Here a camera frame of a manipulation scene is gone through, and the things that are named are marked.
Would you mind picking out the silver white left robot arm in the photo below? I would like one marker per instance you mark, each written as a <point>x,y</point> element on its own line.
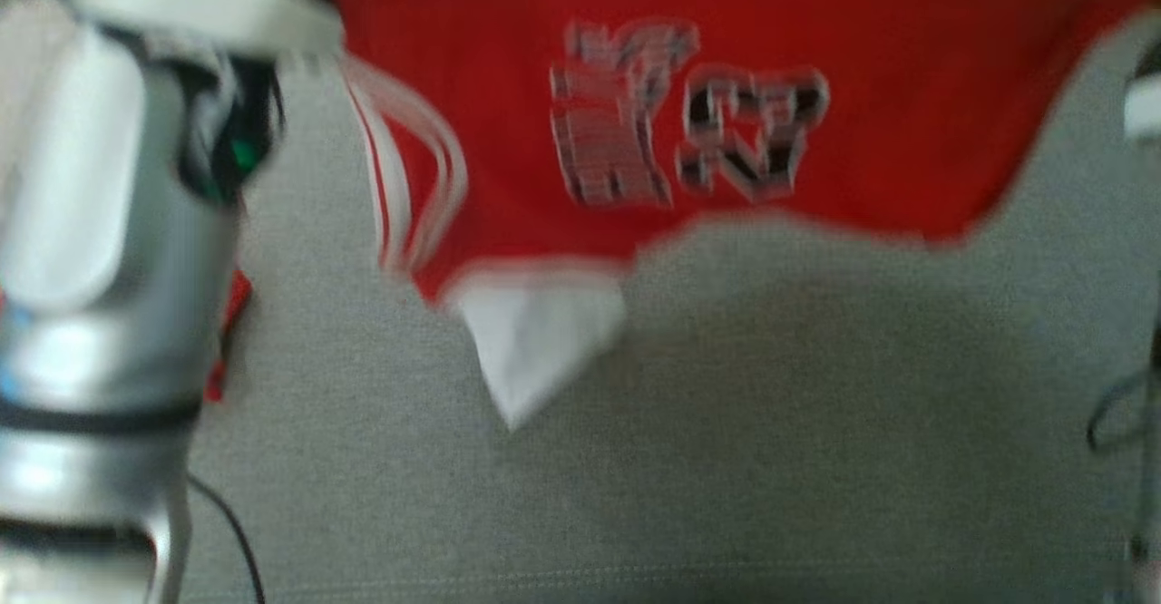
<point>91,223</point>

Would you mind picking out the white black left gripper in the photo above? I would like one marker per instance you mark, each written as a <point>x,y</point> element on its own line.
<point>209,5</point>

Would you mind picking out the large grey sofa chaise cushion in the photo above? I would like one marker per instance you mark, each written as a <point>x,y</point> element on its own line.
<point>726,450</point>

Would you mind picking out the red jersey white striped trim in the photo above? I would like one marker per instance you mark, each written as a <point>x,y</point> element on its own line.
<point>862,42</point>

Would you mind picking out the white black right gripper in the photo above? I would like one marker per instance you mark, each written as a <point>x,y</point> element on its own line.
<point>1145,110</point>

